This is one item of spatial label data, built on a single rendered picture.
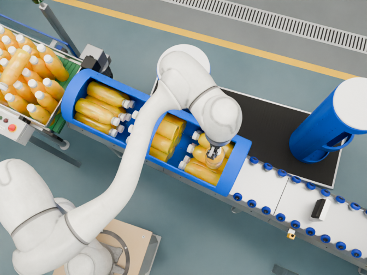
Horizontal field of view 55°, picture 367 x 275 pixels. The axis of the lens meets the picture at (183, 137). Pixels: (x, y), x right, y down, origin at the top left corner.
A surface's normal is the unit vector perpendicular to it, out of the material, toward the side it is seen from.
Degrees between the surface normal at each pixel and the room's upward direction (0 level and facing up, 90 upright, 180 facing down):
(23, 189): 30
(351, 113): 0
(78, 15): 0
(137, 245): 1
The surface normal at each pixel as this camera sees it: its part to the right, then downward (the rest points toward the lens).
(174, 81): -0.24, -0.19
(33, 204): 0.47, -0.38
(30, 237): -0.05, -0.07
